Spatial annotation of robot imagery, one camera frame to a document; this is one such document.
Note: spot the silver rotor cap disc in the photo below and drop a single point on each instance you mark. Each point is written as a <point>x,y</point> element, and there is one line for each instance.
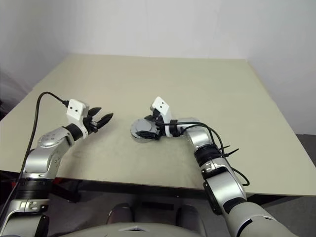
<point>144,127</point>

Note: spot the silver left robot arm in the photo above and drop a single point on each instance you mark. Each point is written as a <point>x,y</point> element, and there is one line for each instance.
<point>44,158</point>

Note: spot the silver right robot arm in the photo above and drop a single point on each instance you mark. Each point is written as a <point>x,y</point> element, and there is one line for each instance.
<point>200,137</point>

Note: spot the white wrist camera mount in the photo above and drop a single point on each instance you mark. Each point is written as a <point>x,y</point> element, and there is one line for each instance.
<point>161,106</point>
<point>75,109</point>

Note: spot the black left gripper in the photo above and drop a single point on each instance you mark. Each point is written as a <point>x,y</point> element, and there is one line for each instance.
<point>93,125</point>

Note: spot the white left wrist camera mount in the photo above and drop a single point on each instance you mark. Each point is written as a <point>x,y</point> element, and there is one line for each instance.
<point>75,109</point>

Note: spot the black table frame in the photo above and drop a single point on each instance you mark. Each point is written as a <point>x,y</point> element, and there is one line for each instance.
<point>71,195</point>

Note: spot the short black zip tie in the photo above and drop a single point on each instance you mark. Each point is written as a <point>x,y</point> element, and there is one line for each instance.
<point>226,147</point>

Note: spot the long black zip tie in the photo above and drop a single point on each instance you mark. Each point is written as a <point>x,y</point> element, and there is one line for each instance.
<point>233,151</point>

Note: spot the dark rounded shape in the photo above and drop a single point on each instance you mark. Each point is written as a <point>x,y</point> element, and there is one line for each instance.
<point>121,213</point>

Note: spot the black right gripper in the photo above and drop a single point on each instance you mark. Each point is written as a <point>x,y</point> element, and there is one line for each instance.
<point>161,128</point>

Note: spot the motor stator base copper windings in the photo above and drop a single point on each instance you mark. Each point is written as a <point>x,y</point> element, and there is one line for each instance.
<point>145,141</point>

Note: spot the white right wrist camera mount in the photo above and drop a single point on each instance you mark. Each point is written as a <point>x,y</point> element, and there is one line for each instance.
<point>161,106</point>

